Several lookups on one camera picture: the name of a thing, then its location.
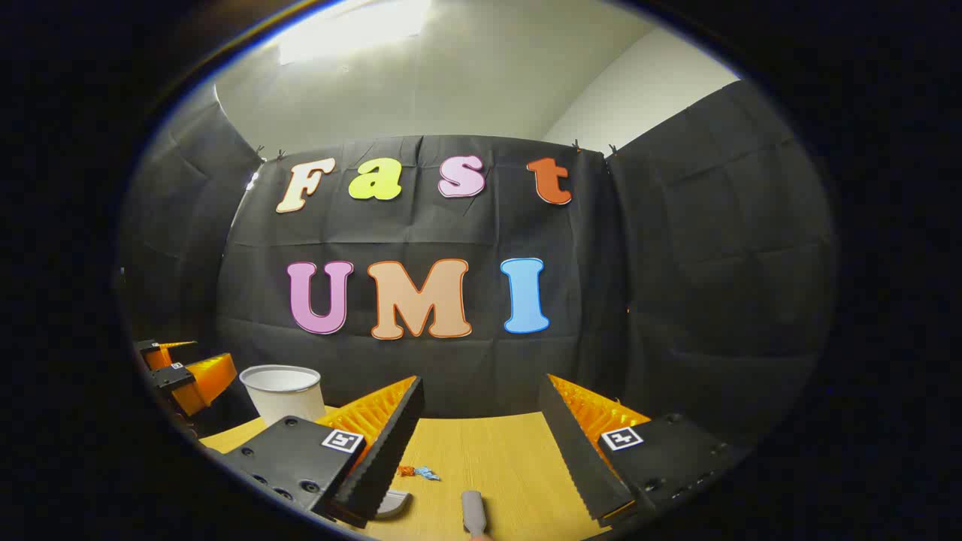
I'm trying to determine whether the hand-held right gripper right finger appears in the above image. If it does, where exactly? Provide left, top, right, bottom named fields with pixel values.
left=537, top=373, right=752, bottom=527

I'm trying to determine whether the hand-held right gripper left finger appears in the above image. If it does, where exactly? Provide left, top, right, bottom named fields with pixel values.
left=201, top=376, right=425, bottom=529

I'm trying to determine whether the grey dustpan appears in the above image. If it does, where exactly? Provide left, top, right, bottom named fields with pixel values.
left=374, top=490, right=413, bottom=521

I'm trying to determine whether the white ribbed garbage bin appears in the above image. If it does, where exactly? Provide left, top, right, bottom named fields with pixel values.
left=239, top=364, right=328, bottom=428

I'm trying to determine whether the small grey broom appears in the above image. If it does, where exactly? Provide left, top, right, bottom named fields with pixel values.
left=460, top=491, right=489, bottom=540

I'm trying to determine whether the wooden desktop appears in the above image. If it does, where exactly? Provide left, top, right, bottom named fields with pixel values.
left=199, top=410, right=610, bottom=541

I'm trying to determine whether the ceiling light panel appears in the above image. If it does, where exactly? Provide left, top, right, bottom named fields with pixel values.
left=278, top=0, right=433, bottom=66

